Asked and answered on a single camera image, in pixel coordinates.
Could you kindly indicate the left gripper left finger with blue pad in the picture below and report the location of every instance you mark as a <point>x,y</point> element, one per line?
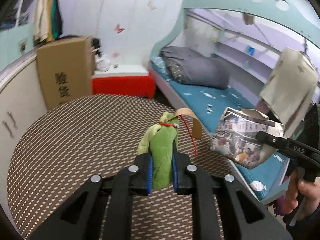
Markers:
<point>149,173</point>

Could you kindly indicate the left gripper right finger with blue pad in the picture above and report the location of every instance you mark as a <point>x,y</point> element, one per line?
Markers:
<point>174,171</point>

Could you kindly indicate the green plush pouch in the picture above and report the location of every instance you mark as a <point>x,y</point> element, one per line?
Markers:
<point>159,139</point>

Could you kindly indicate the newspaper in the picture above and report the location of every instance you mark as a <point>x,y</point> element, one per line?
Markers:
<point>235,136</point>

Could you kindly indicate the brown paper strip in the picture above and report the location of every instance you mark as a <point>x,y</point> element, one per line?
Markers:
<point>196,131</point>

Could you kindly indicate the white crumpled tissue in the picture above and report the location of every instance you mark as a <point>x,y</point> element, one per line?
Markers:
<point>257,186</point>

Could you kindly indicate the teal quilted mattress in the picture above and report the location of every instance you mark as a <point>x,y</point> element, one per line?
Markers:
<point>209,104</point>

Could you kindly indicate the hanging beige garment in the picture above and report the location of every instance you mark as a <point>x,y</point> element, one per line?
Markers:
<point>290,88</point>

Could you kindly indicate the red storage box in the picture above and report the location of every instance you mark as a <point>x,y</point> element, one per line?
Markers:
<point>124,79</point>

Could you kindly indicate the grey folded blanket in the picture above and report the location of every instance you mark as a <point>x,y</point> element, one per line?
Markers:
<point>190,67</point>

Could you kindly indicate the white plastic bag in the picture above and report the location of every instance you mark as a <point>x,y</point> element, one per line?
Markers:
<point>102,63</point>

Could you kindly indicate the brown cardboard box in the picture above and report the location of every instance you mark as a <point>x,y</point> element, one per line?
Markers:
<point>65,70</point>

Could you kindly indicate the white wardrobe with butterflies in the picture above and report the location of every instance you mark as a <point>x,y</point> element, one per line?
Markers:
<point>127,29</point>

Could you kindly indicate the teal bed headboard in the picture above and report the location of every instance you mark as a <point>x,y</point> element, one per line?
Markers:
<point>282,12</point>

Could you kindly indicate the hanging clothes on rack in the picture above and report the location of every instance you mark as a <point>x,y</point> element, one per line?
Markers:
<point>48,23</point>

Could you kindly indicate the teal drawer cabinet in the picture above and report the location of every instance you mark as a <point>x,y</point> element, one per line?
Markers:
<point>16,42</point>

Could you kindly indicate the cream cabinet with handles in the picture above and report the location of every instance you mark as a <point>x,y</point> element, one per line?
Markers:
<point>22,103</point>

